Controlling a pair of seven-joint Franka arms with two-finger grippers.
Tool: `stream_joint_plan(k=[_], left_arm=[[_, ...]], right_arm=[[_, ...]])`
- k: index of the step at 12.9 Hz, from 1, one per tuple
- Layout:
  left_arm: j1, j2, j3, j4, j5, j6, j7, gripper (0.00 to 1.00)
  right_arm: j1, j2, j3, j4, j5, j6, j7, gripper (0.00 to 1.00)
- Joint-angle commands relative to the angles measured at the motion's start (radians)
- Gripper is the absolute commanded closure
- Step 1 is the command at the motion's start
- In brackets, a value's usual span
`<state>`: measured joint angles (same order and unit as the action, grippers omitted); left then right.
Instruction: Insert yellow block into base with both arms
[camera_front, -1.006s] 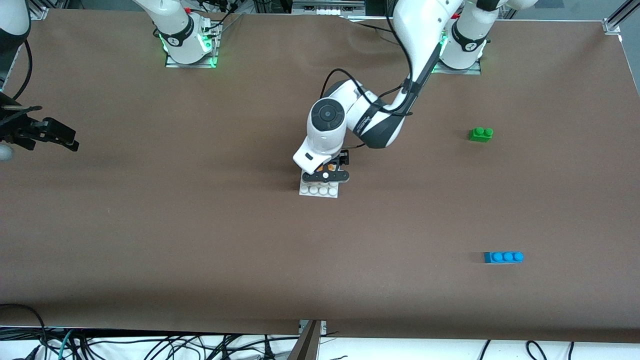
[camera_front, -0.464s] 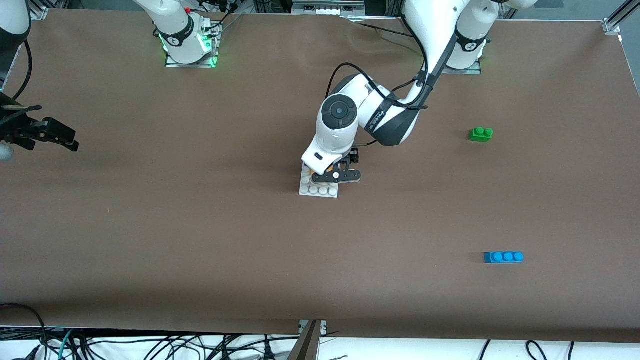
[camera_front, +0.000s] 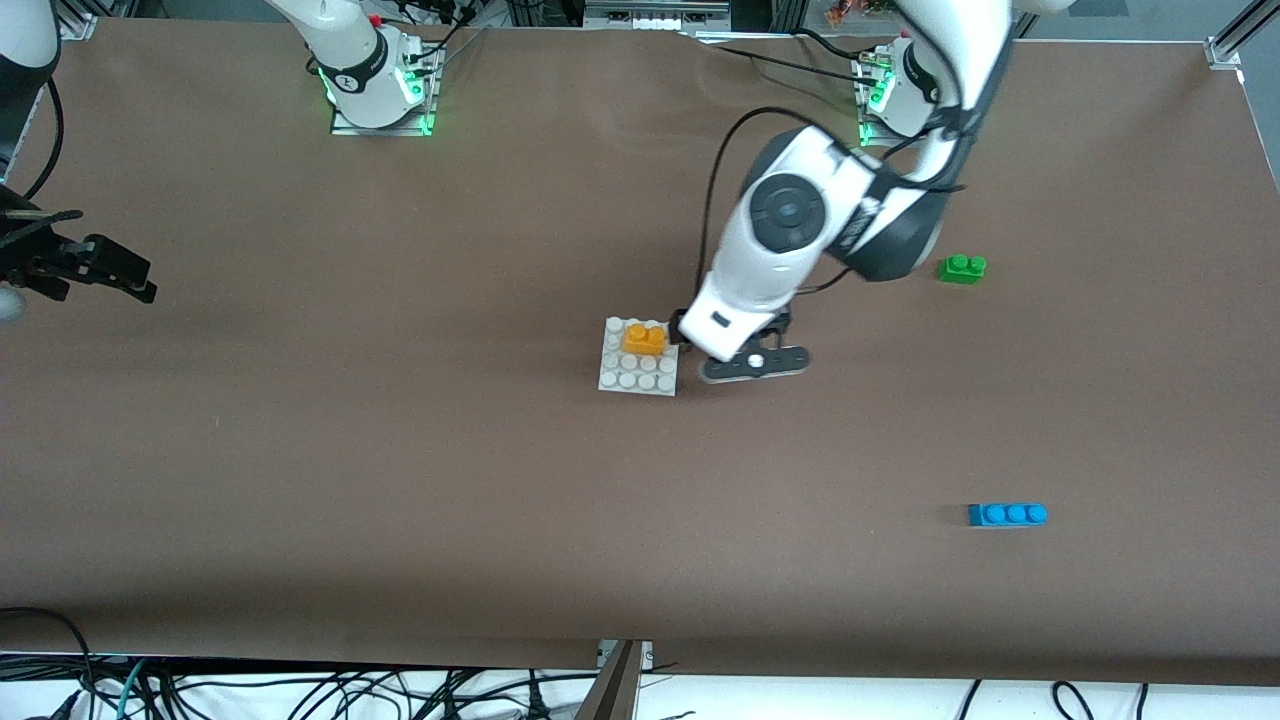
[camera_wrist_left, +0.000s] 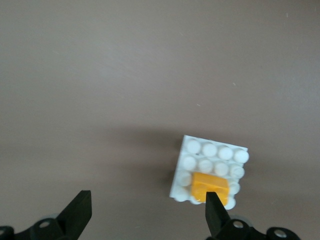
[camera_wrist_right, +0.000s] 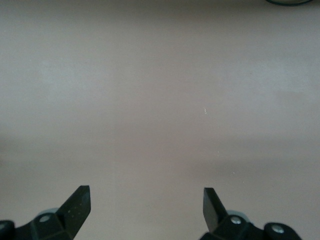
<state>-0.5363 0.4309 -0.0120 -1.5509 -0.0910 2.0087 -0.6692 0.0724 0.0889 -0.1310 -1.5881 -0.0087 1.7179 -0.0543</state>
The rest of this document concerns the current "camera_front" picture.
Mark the aluminium frame profile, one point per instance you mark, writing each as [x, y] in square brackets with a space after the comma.
[1235, 35]

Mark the yellow two-stud block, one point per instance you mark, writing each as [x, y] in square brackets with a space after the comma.
[645, 342]

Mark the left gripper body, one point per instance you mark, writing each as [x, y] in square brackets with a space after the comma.
[684, 325]

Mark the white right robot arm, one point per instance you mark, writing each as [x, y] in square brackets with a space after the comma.
[350, 60]

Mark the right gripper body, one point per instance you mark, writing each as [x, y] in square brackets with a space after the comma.
[35, 262]

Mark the blue three-stud block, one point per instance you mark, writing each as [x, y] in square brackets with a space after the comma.
[1005, 515]

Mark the green two-stud block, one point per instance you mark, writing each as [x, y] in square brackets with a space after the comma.
[960, 270]

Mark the brown table cover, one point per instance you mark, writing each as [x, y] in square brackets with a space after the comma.
[400, 450]

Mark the small metal bracket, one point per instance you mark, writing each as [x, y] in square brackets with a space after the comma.
[645, 655]

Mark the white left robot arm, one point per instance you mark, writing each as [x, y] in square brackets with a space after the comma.
[790, 215]

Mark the white studded base plate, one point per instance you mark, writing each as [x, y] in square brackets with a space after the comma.
[630, 380]

